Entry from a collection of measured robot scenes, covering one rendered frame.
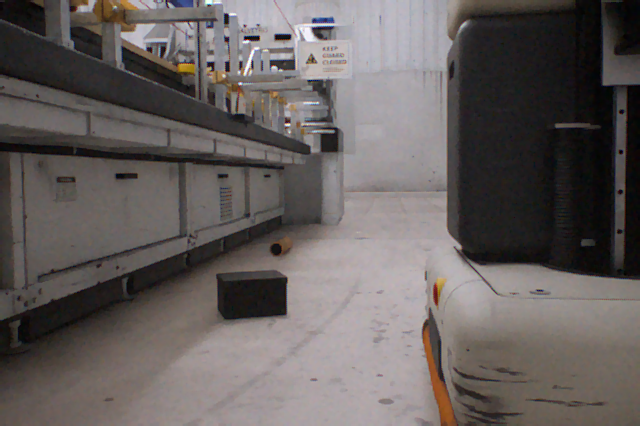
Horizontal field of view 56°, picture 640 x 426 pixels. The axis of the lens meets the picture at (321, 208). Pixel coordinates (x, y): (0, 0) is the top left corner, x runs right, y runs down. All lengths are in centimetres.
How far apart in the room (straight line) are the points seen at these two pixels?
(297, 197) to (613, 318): 481
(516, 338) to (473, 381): 7
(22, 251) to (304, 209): 401
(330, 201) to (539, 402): 463
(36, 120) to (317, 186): 425
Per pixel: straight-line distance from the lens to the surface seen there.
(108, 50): 163
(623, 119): 101
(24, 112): 131
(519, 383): 73
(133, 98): 164
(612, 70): 98
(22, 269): 165
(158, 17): 165
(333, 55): 535
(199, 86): 231
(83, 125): 150
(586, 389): 75
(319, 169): 541
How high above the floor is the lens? 43
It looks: 3 degrees down
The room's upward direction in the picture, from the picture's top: 1 degrees counter-clockwise
